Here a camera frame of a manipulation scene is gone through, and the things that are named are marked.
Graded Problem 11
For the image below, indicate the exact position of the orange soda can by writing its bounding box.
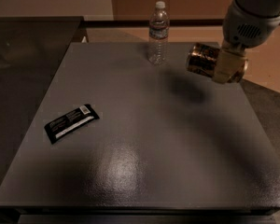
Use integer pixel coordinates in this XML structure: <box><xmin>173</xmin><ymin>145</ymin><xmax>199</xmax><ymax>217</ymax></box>
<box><xmin>186</xmin><ymin>42</ymin><xmax>249</xmax><ymax>84</ymax></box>

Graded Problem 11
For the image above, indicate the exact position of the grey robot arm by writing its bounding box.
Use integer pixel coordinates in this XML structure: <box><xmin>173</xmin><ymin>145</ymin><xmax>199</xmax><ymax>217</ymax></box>
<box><xmin>213</xmin><ymin>0</ymin><xmax>280</xmax><ymax>84</ymax></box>

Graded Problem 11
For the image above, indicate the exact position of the clear plastic water bottle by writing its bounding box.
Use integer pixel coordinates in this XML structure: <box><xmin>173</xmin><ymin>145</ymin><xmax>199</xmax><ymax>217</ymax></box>
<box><xmin>147</xmin><ymin>1</ymin><xmax>170</xmax><ymax>65</ymax></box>

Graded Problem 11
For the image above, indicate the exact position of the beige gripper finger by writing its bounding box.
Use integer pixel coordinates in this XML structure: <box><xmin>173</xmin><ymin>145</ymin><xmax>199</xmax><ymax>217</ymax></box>
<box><xmin>212</xmin><ymin>41</ymin><xmax>247</xmax><ymax>84</ymax></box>

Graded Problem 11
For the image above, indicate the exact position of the black snack bar wrapper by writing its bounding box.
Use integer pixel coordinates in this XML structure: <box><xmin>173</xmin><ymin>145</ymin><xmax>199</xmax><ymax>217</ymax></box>
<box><xmin>44</xmin><ymin>104</ymin><xmax>100</xmax><ymax>144</ymax></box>

